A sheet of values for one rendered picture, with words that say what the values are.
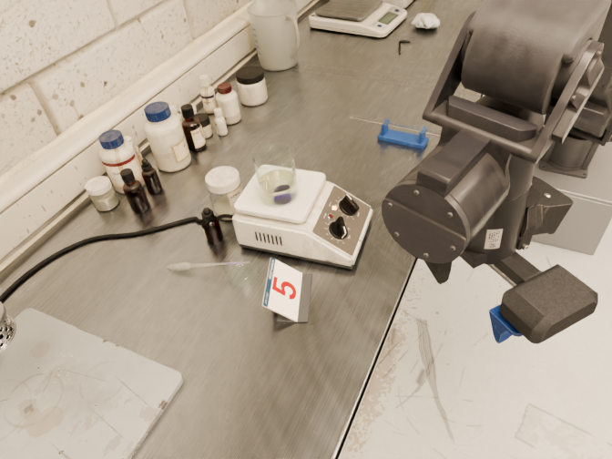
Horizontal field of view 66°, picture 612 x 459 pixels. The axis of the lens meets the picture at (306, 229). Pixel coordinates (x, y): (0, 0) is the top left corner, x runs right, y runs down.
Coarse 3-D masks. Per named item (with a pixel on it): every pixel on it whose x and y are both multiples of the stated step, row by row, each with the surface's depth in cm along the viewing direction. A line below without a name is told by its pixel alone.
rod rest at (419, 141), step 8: (384, 128) 98; (424, 128) 95; (384, 136) 99; (392, 136) 98; (400, 136) 98; (408, 136) 98; (416, 136) 98; (424, 136) 96; (400, 144) 97; (408, 144) 97; (416, 144) 96; (424, 144) 95
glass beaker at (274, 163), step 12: (264, 144) 72; (276, 144) 72; (288, 144) 71; (252, 156) 70; (264, 156) 73; (276, 156) 73; (288, 156) 72; (264, 168) 67; (276, 168) 68; (288, 168) 69; (264, 180) 69; (276, 180) 69; (288, 180) 70; (264, 192) 71; (276, 192) 71; (288, 192) 71; (276, 204) 72; (288, 204) 73
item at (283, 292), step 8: (280, 264) 72; (280, 272) 71; (288, 272) 72; (296, 272) 73; (272, 280) 69; (280, 280) 70; (288, 280) 71; (296, 280) 72; (272, 288) 68; (280, 288) 69; (288, 288) 70; (296, 288) 71; (272, 296) 67; (280, 296) 68; (288, 296) 69; (296, 296) 70; (272, 304) 67; (280, 304) 67; (288, 304) 68; (288, 312) 67
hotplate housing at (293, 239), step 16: (320, 192) 78; (320, 208) 75; (240, 224) 75; (256, 224) 74; (272, 224) 73; (288, 224) 73; (304, 224) 72; (368, 224) 79; (240, 240) 78; (256, 240) 76; (272, 240) 75; (288, 240) 74; (304, 240) 72; (320, 240) 72; (288, 256) 77; (304, 256) 75; (320, 256) 74; (336, 256) 72; (352, 256) 73
